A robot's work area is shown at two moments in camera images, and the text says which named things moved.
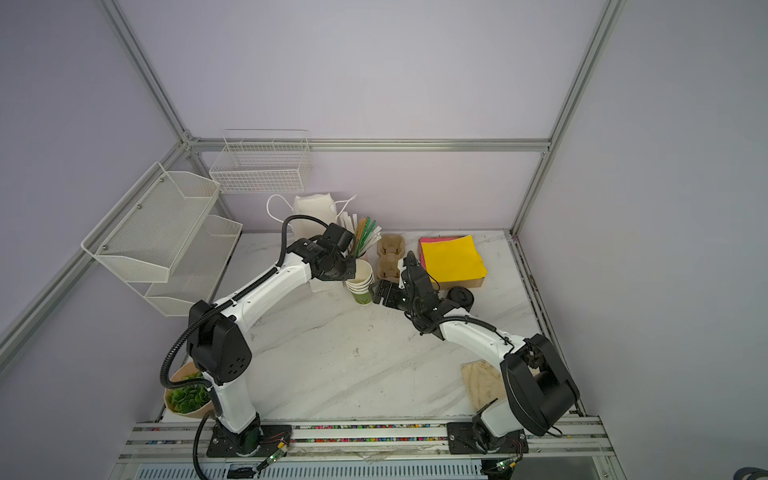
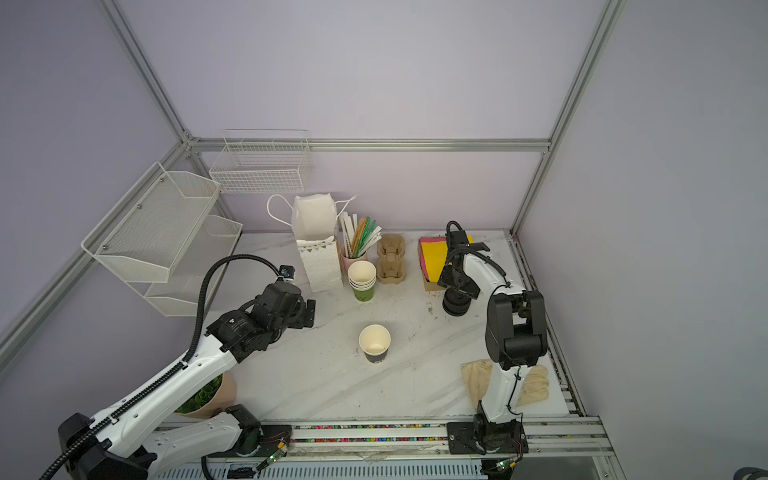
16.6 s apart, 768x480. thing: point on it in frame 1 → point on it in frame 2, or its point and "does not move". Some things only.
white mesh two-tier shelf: (164, 241) does not move
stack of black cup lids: (461, 296) does not move
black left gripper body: (343, 270) → (302, 317)
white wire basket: (263, 161) does not move
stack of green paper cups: (362, 284) does not move
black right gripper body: (397, 298) → (454, 279)
